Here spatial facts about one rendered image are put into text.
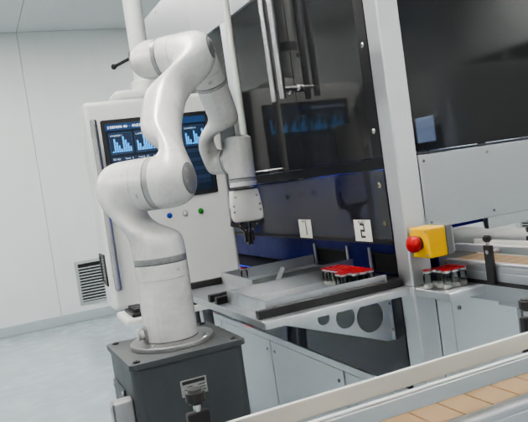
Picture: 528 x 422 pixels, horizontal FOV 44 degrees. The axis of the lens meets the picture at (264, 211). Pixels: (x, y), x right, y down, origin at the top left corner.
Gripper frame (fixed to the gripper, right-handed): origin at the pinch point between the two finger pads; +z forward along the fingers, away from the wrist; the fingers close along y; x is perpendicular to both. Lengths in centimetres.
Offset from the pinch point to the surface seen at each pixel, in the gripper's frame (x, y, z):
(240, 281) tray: 5.6, 5.5, 12.3
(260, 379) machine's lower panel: -61, -12, 63
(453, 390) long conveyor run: 137, 13, 8
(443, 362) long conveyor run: 131, 10, 7
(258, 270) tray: -12.8, -4.8, 12.2
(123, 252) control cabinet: -43, 36, 2
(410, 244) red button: 57, -25, 3
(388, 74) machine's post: 51, -27, -39
